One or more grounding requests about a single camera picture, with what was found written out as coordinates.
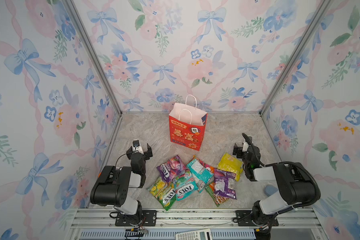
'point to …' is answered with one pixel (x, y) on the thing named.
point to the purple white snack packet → (224, 183)
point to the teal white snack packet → (202, 173)
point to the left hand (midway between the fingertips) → (140, 144)
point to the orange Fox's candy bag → (205, 165)
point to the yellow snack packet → (229, 163)
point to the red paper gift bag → (187, 124)
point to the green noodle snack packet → (218, 199)
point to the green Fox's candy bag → (164, 192)
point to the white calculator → (198, 234)
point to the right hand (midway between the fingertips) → (243, 143)
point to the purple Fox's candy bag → (172, 168)
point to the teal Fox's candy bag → (184, 185)
